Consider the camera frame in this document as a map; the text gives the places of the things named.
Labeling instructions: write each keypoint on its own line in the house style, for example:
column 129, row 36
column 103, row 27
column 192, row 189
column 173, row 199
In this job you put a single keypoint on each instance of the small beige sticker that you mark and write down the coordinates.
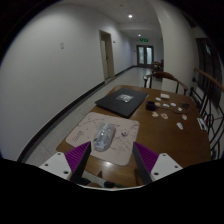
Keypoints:
column 155, row 114

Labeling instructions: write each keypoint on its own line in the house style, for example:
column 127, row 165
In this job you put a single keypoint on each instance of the white paper sheet with pen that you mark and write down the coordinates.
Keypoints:
column 201, row 123

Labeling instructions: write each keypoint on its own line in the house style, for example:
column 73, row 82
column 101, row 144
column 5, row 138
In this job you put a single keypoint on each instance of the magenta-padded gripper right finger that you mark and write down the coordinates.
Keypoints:
column 165, row 166

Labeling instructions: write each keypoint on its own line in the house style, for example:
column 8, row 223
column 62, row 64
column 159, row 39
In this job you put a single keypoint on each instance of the small black box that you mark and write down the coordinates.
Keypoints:
column 150, row 105

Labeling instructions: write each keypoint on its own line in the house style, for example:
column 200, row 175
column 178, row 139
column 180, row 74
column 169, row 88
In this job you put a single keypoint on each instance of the small black clip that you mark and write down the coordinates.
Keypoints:
column 186, row 106

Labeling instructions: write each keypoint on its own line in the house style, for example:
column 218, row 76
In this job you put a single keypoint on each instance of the wooden armchair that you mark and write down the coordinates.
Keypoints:
column 166, row 74

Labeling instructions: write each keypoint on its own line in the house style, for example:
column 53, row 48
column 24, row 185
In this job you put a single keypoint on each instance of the white rectangular card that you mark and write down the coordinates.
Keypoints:
column 165, row 96

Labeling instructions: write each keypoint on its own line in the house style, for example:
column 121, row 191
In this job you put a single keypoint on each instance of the brown-framed side door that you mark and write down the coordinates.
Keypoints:
column 107, row 55

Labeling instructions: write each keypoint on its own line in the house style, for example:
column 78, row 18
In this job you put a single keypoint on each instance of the green exit sign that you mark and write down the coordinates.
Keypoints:
column 144, row 40

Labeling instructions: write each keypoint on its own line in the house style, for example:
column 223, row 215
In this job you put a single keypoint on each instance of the small red white sticker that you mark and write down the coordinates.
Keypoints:
column 184, row 116

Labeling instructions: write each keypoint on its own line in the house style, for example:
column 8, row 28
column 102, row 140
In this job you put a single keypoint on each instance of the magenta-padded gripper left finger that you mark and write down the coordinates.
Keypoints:
column 55, row 165

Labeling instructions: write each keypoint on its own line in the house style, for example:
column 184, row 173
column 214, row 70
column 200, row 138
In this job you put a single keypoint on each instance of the glass double door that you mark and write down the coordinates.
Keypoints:
column 145, row 55

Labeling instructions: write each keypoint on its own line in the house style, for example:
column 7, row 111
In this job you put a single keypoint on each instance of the transparent computer mouse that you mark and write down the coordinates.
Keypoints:
column 104, row 137

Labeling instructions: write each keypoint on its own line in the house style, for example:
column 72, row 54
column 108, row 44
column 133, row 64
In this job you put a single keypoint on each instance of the round ceiling light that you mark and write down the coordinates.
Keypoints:
column 130, row 16

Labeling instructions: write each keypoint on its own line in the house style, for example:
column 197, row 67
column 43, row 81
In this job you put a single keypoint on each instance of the small orange white sticker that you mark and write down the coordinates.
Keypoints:
column 164, row 115

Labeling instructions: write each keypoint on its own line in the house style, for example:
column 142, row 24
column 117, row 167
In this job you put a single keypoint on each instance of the dark tall window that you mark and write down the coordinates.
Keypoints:
column 208, row 70

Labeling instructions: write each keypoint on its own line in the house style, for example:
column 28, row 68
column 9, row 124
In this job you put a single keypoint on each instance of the black flat board with picture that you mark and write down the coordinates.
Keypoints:
column 110, row 103

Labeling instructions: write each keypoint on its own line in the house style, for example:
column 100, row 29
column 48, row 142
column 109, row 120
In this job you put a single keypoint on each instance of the wooden-topped metal railing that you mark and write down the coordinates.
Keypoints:
column 206, row 75

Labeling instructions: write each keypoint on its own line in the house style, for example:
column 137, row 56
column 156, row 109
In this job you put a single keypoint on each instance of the beige printed mouse pad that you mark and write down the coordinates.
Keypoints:
column 83, row 128

